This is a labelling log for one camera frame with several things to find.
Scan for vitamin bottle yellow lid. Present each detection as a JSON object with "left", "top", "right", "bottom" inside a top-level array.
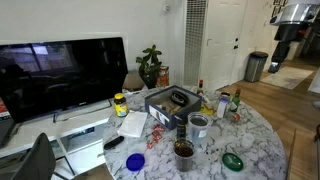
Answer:
[{"left": 113, "top": 92, "right": 129, "bottom": 118}]

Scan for wooden blocks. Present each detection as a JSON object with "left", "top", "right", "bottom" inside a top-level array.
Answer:
[{"left": 156, "top": 101, "right": 183, "bottom": 116}]

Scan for white door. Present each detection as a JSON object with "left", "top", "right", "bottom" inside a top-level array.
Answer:
[{"left": 199, "top": 0, "right": 249, "bottom": 91}]

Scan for white paper sheet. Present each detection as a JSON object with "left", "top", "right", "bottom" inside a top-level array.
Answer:
[{"left": 117, "top": 110, "right": 148, "bottom": 138}]

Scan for blue plastic lid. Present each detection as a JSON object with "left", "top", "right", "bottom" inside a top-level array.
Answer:
[{"left": 125, "top": 152, "right": 146, "bottom": 172}]

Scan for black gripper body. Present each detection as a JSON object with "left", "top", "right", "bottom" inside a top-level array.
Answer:
[{"left": 272, "top": 22, "right": 309, "bottom": 64}]

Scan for dark laptop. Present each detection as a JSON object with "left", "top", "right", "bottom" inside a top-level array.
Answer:
[{"left": 0, "top": 114, "right": 17, "bottom": 148}]

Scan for black glasses case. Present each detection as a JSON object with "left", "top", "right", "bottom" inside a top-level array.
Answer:
[{"left": 170, "top": 90, "right": 190, "bottom": 107}]

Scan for black remote control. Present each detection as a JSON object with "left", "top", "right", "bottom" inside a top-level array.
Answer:
[{"left": 103, "top": 135, "right": 125, "bottom": 151}]

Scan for black flat television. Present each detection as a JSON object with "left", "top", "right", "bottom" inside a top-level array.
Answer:
[{"left": 0, "top": 37, "right": 129, "bottom": 124}]

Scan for stainless steel trash can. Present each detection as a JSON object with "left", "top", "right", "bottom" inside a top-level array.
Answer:
[{"left": 244, "top": 51, "right": 269, "bottom": 83}]

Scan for red candy wrappers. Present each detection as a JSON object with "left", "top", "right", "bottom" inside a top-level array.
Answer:
[{"left": 146, "top": 123, "right": 166, "bottom": 150}]

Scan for white wall thermostat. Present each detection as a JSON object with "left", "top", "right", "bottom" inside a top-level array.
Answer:
[{"left": 161, "top": 3, "right": 172, "bottom": 14}]

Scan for orange cardboard carton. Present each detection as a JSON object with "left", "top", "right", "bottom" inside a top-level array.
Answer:
[{"left": 156, "top": 65, "right": 170, "bottom": 88}]

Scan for navy cardboard box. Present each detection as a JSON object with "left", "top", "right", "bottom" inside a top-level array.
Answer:
[{"left": 144, "top": 85, "right": 203, "bottom": 130}]

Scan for green potted plant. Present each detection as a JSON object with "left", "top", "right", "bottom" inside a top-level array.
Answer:
[{"left": 135, "top": 44, "right": 163, "bottom": 89}]

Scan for white bottle blue cap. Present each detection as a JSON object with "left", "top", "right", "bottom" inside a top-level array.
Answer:
[{"left": 216, "top": 97, "right": 229, "bottom": 119}]

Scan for clear plastic jar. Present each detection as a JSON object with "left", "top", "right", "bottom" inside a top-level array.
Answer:
[{"left": 187, "top": 112, "right": 211, "bottom": 145}]

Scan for floor rug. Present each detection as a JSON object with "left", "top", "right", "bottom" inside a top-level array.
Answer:
[{"left": 260, "top": 66, "right": 314, "bottom": 91}]

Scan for green plastic lid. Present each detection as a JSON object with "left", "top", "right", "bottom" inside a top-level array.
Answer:
[{"left": 221, "top": 152, "right": 244, "bottom": 172}]

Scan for white vent grille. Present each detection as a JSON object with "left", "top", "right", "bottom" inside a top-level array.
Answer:
[{"left": 183, "top": 0, "right": 208, "bottom": 87}]

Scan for brown paper bag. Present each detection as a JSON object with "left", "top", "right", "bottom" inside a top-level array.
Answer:
[{"left": 122, "top": 72, "right": 145, "bottom": 92}]

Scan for clear cup of coffee beans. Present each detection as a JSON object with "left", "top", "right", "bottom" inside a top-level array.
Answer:
[{"left": 173, "top": 138, "right": 196, "bottom": 172}]

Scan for white TV stand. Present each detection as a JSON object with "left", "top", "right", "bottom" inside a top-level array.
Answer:
[{"left": 0, "top": 91, "right": 148, "bottom": 178}]

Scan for small jar red cap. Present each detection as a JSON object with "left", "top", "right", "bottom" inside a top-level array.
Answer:
[{"left": 229, "top": 112, "right": 242, "bottom": 122}]

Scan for green glass bottle red cap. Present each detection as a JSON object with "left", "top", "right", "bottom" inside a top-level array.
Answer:
[{"left": 229, "top": 87, "right": 242, "bottom": 113}]

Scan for small clear measuring cup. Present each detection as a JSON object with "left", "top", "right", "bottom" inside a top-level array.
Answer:
[{"left": 240, "top": 133, "right": 255, "bottom": 149}]

